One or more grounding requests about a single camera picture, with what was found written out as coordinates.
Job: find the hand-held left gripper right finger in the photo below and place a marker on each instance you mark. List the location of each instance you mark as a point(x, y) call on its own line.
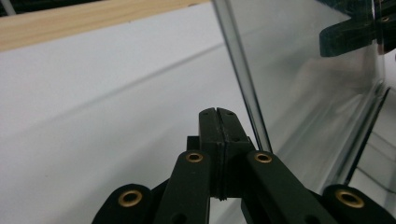
point(233, 140)

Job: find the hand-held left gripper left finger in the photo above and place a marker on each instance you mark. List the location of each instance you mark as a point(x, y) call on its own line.
point(210, 133)

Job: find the clear plastic compartment box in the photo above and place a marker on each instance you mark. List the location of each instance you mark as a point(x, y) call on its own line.
point(295, 93)

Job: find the wooden board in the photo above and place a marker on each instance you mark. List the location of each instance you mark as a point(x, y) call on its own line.
point(77, 21)

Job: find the white metal stand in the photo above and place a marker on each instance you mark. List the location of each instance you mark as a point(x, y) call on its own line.
point(7, 6)

